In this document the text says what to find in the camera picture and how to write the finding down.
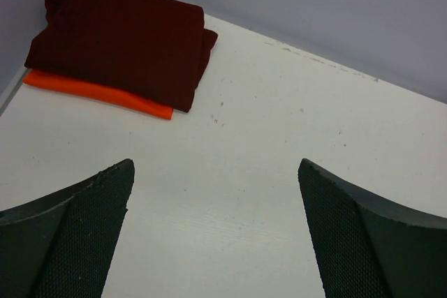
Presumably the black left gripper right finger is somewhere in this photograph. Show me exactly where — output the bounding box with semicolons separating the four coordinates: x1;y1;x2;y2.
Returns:
298;158;446;297

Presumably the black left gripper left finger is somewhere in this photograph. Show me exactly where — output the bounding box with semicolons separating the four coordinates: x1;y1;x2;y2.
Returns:
1;158;135;297

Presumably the dark maroon folded t-shirt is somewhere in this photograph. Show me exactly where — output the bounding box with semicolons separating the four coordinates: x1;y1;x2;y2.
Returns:
25;0;217;112

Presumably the orange folded t-shirt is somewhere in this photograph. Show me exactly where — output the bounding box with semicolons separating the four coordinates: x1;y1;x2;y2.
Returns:
23;69;173;120

